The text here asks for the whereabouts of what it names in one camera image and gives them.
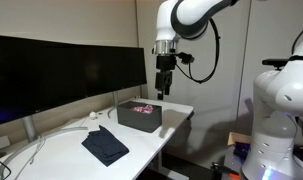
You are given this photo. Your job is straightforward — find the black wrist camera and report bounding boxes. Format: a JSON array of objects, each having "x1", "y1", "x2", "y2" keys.
[{"x1": 177, "y1": 52, "x2": 194, "y2": 65}]

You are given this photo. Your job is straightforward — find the right black monitor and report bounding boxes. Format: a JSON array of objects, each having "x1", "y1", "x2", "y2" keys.
[{"x1": 83, "y1": 46, "x2": 147, "y2": 96}]

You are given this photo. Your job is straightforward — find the brown cardboard box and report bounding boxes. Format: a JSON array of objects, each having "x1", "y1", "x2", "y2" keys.
[{"x1": 227, "y1": 132, "x2": 251, "y2": 145}]

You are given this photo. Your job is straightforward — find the small white round object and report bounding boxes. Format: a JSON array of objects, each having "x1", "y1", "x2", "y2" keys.
[{"x1": 89, "y1": 111, "x2": 97, "y2": 120}]

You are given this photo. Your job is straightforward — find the black orange tool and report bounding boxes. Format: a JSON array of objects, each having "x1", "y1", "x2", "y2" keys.
[{"x1": 211, "y1": 162, "x2": 239, "y2": 176}]

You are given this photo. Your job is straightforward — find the pink red patterned cloth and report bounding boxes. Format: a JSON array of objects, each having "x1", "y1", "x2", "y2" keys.
[{"x1": 131, "y1": 105, "x2": 153, "y2": 114}]

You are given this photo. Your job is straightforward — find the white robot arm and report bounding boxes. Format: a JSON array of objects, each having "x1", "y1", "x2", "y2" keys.
[{"x1": 152, "y1": 0, "x2": 303, "y2": 180}]

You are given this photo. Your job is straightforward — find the black desk cable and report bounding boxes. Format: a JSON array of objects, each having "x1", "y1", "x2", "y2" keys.
[{"x1": 0, "y1": 151, "x2": 12, "y2": 180}]

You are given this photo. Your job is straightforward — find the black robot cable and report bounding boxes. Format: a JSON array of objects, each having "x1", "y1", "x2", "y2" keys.
[{"x1": 175, "y1": 18, "x2": 221, "y2": 85}]

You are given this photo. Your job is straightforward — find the left black monitor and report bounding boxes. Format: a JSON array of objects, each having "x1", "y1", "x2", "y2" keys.
[{"x1": 0, "y1": 36, "x2": 86, "y2": 124}]

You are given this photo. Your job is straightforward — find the dark blue towel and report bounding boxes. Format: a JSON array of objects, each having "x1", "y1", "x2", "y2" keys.
[{"x1": 82, "y1": 126, "x2": 129, "y2": 167}]

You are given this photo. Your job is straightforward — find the silver curved monitor stand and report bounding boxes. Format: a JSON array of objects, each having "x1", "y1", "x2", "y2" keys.
[{"x1": 0, "y1": 115, "x2": 89, "y2": 180}]

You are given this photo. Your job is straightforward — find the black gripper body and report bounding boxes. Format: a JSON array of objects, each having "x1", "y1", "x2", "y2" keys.
[{"x1": 155, "y1": 55, "x2": 176, "y2": 93}]

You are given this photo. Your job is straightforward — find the purple object on floor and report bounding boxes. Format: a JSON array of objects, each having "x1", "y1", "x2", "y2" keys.
[{"x1": 233, "y1": 142, "x2": 250, "y2": 162}]

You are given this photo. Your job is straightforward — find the black monitor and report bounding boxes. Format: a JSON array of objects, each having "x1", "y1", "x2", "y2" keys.
[
  {"x1": 83, "y1": 46, "x2": 147, "y2": 96},
  {"x1": 0, "y1": 36, "x2": 86, "y2": 124}
]

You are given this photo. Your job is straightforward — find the dark grey fabric box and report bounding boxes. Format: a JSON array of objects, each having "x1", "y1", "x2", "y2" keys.
[{"x1": 117, "y1": 101, "x2": 162, "y2": 133}]

